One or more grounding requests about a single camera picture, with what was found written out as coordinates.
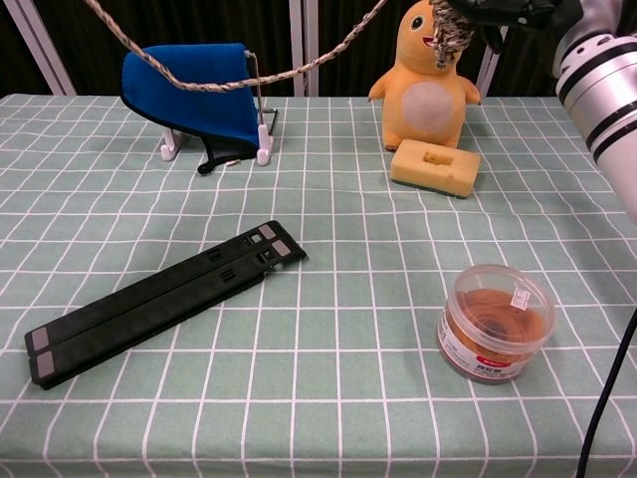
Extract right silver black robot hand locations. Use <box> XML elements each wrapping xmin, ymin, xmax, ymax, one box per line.
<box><xmin>450</xmin><ymin>0</ymin><xmax>583</xmax><ymax>54</ymax></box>

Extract twine string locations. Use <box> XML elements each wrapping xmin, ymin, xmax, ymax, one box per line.
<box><xmin>84</xmin><ymin>0</ymin><xmax>474</xmax><ymax>95</ymax></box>

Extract yellow plush duck toy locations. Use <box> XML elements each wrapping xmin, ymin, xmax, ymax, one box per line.
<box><xmin>367</xmin><ymin>0</ymin><xmax>482</xmax><ymax>152</ymax></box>

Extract white metal drying rack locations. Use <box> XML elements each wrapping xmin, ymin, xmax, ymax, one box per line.
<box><xmin>159</xmin><ymin>49</ymin><xmax>280</xmax><ymax>166</ymax></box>

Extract green checked tablecloth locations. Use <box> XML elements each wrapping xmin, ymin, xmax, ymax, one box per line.
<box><xmin>0</xmin><ymin>94</ymin><xmax>637</xmax><ymax>478</ymax></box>

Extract black pleated curtain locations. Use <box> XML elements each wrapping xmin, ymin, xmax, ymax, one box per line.
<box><xmin>0</xmin><ymin>0</ymin><xmax>568</xmax><ymax>99</ymax></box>

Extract blue cloth with black trim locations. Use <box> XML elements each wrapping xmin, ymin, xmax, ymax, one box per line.
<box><xmin>120</xmin><ymin>43</ymin><xmax>260</xmax><ymax>175</ymax></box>

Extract clear round tub rubber bands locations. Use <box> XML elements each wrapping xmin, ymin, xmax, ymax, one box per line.
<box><xmin>437</xmin><ymin>263</ymin><xmax>557</xmax><ymax>383</ymax></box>

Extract black folding laptop stand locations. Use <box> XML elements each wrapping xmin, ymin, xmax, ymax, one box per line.
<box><xmin>24</xmin><ymin>219</ymin><xmax>308</xmax><ymax>390</ymax></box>

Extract white frame post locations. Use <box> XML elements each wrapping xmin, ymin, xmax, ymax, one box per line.
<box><xmin>473</xmin><ymin>24</ymin><xmax>509</xmax><ymax>97</ymax></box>
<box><xmin>291</xmin><ymin>0</ymin><xmax>320</xmax><ymax>98</ymax></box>
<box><xmin>2</xmin><ymin>0</ymin><xmax>77</xmax><ymax>97</ymax></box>

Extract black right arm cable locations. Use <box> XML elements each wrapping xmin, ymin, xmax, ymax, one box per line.
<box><xmin>576</xmin><ymin>303</ymin><xmax>637</xmax><ymax>478</ymax></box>

